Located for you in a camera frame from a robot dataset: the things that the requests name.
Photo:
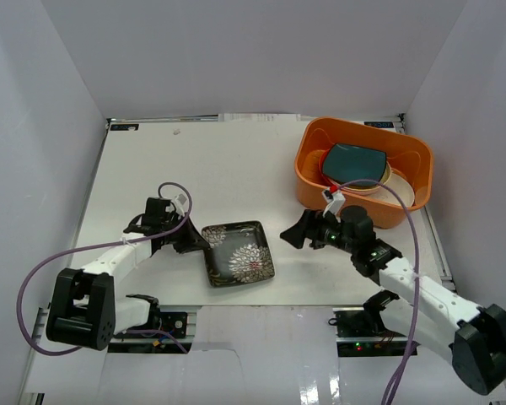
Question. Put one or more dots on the black floral square plate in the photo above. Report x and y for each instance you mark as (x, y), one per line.
(238, 254)

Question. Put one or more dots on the right black table label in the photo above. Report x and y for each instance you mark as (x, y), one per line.
(380, 124)

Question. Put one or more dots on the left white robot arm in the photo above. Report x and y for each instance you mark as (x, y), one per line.
(85, 310)

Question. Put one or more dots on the small orange plate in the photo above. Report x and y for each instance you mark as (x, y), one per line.
(321, 161)

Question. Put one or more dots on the yellow round plate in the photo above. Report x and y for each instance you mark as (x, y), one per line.
(369, 189)

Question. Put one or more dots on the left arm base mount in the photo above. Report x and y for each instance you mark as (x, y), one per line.
(176, 330)

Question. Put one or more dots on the teal square plate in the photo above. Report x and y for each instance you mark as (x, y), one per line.
(346, 162)

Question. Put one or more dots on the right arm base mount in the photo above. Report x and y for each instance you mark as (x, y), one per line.
(360, 332)

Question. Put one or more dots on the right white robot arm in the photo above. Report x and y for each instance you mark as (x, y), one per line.
(470, 337)

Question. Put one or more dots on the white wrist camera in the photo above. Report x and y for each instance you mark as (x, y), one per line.
(181, 203)
(335, 200)

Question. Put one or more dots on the cream round plate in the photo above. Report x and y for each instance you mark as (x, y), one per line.
(400, 186)

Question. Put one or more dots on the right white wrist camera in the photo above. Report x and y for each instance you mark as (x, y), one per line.
(335, 200)

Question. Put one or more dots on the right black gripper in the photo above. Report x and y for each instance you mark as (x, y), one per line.
(310, 226)

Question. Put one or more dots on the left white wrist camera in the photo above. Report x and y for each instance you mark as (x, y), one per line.
(181, 203)

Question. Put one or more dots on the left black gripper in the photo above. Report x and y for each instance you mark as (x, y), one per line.
(178, 235)

